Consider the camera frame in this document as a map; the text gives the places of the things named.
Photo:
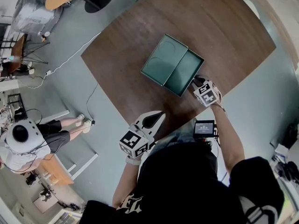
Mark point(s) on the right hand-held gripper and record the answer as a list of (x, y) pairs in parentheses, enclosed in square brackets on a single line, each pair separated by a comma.
[(205, 94)]

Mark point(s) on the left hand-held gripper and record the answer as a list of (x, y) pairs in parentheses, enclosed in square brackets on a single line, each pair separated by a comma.
[(133, 143)]

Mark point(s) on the dark green box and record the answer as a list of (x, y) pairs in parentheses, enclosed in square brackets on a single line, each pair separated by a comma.
[(161, 57), (184, 76)]

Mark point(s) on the person's right forearm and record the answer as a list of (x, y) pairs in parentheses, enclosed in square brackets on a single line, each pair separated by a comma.
[(227, 136)]

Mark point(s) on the person's left forearm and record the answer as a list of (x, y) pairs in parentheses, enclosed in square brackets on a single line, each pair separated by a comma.
[(126, 183)]

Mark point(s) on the person's blue jeans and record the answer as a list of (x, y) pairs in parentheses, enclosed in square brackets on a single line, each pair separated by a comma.
[(184, 135)]

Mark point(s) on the white wristband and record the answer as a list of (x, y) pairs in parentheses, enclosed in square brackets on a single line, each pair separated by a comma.
[(133, 161)]

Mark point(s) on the black chest-mounted monitor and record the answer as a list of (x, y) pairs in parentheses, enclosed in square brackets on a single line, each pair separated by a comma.
[(204, 128)]

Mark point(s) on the black power adapter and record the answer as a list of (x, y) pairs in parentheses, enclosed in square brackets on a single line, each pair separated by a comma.
[(92, 122)]

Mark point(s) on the person's black shirt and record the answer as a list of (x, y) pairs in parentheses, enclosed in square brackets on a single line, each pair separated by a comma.
[(182, 183)]

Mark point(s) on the white chair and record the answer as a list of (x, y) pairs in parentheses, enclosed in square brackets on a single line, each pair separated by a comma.
[(253, 7)]

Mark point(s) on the tan ridged floor ramp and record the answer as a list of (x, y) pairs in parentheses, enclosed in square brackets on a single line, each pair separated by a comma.
[(287, 38)]

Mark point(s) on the light wooden desk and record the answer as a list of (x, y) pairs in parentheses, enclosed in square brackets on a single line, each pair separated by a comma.
[(58, 169)]

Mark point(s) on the pile of bags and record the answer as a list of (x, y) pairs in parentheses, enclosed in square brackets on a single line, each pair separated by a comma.
[(292, 134)]

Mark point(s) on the white power strip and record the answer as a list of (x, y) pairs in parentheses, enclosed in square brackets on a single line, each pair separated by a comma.
[(48, 73)]

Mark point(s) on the white round backpack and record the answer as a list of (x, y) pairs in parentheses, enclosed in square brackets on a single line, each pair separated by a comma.
[(32, 143)]

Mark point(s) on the small dark wooden table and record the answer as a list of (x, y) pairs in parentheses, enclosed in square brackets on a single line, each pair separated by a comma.
[(18, 52)]

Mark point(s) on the plastic-wrapped grey barrel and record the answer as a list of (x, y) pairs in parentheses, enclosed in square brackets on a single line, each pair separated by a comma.
[(32, 15)]

